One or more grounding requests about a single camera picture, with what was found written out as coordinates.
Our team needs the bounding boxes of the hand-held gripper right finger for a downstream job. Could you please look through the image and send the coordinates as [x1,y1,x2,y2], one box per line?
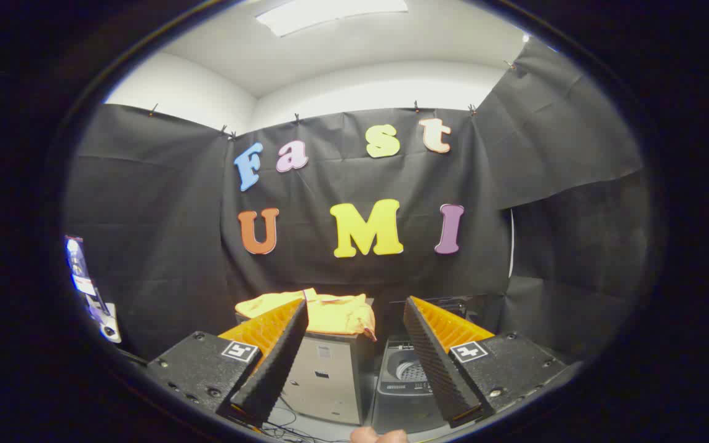
[403,295,580,429]

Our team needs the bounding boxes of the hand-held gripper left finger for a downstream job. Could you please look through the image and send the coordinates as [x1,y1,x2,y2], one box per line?
[145,298,310,428]

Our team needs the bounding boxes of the grey washing machine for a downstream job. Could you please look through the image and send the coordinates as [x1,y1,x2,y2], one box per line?
[372,295,497,435]

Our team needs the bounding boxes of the orange polo shirt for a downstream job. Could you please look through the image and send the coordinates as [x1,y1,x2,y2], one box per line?
[235,287,378,342]

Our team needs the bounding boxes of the grey cabinet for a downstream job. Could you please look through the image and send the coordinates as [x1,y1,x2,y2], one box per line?
[234,298,377,426]

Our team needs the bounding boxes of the black backdrop cloth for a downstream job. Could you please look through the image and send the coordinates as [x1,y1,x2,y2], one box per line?
[62,37,654,370]

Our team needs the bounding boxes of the white and blue device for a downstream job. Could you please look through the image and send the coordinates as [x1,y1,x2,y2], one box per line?
[64,236,122,344]

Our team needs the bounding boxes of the ceiling light panel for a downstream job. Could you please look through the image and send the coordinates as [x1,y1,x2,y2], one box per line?
[256,0,409,38]

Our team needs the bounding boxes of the black floor cables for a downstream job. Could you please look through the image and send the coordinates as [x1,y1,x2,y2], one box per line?
[261,397,355,443]

